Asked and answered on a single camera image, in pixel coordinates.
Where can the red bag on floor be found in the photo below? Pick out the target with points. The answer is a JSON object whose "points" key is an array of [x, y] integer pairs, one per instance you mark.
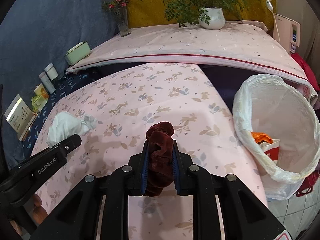
{"points": [[308, 184]]}

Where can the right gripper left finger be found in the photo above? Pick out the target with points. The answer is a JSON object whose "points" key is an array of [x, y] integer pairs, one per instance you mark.
{"points": [[97, 208]]}

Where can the white cylindrical jar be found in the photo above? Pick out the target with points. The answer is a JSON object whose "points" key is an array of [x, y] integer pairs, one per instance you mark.
{"points": [[51, 72]]}

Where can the yellow printed small box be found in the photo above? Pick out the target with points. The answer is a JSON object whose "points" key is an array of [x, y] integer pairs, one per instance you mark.
{"points": [[41, 91]]}

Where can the pale pink speckled cloth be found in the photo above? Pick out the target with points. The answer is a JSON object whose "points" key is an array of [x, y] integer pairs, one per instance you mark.
{"points": [[236, 45]]}

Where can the white crumpled cloth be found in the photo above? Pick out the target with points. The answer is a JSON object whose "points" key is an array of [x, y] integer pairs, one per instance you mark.
{"points": [[65, 125]]}

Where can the pink rabbit print tablecloth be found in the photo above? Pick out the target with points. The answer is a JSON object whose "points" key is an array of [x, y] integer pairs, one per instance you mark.
{"points": [[125, 105]]}

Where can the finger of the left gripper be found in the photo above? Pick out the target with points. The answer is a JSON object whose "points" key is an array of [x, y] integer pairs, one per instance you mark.
{"points": [[26, 178]]}

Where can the blue backdrop cloth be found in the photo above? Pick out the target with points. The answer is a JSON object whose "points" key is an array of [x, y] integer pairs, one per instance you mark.
{"points": [[36, 33]]}

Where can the mustard yellow backdrop cloth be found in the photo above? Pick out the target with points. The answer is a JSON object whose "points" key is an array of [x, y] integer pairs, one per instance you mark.
{"points": [[143, 13]]}

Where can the dark red velvet scrunchie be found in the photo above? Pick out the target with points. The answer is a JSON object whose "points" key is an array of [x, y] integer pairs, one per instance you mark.
{"points": [[160, 142]]}

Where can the glass vase red flowers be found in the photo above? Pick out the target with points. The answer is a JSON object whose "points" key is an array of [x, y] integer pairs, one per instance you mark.
{"points": [[118, 9]]}

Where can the white booklet box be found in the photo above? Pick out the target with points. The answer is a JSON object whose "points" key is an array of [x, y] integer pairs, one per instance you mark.
{"points": [[20, 117]]}

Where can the green tissue box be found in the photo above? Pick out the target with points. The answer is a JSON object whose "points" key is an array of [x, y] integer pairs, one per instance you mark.
{"points": [[77, 53]]}

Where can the person's left hand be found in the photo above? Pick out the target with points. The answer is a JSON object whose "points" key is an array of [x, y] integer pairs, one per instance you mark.
{"points": [[29, 216]]}

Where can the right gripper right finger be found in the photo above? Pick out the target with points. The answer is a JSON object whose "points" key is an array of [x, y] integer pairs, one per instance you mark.
{"points": [[223, 207]]}

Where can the green yellow small pouch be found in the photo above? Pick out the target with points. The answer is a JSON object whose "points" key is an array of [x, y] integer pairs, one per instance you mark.
{"points": [[38, 102]]}

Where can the red cushion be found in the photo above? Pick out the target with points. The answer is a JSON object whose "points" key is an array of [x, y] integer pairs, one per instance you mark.
{"points": [[307, 70]]}

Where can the navy floral cloth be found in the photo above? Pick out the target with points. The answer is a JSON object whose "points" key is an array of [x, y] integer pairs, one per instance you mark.
{"points": [[68, 85]]}

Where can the white trash bag bin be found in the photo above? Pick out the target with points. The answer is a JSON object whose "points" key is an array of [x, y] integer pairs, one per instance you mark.
{"points": [[265, 103]]}

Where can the red paper cup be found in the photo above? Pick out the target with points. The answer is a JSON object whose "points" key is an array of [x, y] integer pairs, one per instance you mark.
{"points": [[271, 150]]}

